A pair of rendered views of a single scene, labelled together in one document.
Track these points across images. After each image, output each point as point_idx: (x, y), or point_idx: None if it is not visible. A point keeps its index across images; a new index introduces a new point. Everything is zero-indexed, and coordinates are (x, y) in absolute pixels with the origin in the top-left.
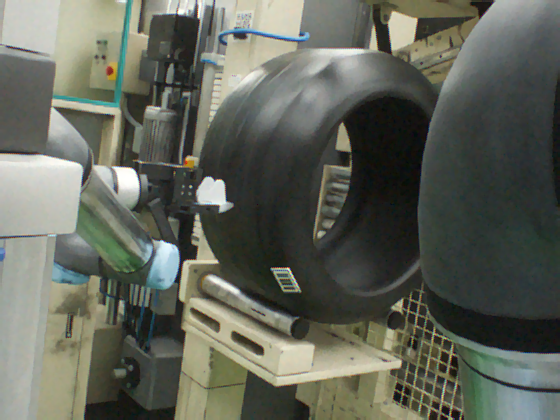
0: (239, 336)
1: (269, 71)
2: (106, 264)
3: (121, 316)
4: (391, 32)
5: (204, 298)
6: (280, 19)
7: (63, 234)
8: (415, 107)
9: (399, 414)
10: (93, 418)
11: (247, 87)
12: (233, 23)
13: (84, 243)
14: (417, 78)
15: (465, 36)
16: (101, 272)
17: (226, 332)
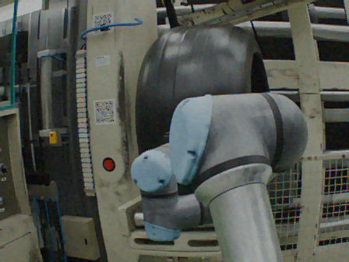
0: (188, 242)
1: (178, 47)
2: (207, 215)
3: None
4: (146, 8)
5: (136, 229)
6: (128, 12)
7: (168, 207)
8: (254, 55)
9: (221, 258)
10: None
11: (169, 61)
12: (91, 23)
13: (185, 207)
14: (254, 38)
15: (233, 8)
16: (201, 222)
17: (182, 243)
